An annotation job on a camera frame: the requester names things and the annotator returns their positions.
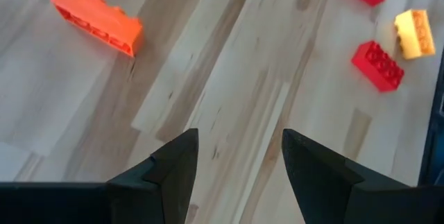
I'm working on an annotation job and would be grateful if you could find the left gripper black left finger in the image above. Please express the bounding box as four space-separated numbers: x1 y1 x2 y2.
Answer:
105 128 200 224

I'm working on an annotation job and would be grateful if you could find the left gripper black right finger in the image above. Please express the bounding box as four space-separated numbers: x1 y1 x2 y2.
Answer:
281 128 412 224

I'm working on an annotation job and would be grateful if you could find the orange long toy brick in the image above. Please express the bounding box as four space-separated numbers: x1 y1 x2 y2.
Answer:
50 0 144 58

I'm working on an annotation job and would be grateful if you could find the yellow long toy brick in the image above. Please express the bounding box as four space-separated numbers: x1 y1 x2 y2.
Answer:
394 8 436 60

